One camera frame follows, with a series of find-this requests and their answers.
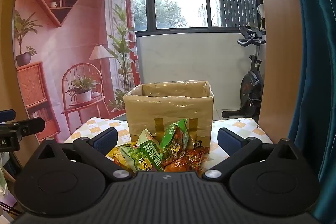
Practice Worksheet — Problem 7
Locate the printed room backdrop cloth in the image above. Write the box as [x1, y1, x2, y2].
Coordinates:
[13, 0, 142, 144]

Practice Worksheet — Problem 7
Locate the checkered floral tablecloth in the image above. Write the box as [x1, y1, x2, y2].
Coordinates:
[63, 116, 275, 174]

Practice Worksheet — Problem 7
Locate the orange snack packet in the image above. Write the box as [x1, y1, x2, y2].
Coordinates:
[161, 148, 206, 175]

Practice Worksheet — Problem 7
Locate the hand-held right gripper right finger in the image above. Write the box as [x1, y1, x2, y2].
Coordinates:
[202, 127, 302, 182]

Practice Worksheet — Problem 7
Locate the wooden cabinet panel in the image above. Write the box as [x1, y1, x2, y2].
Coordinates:
[253, 0, 305, 143]

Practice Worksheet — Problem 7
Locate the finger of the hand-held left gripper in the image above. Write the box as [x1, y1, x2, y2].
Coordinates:
[0, 109, 17, 121]
[0, 118, 46, 138]

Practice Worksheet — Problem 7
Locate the taped cardboard box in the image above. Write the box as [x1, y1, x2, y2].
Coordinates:
[123, 80, 214, 152]

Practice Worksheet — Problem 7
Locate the black exercise bike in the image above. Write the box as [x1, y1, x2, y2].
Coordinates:
[222, 25, 267, 119]

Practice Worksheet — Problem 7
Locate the green snack packet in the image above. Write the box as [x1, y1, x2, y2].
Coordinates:
[118, 129, 162, 173]
[160, 119, 196, 161]

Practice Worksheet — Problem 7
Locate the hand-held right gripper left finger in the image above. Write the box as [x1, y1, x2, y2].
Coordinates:
[37, 127, 132, 183]

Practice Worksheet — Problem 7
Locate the yellow snack packet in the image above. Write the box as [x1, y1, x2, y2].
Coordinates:
[106, 144, 137, 170]

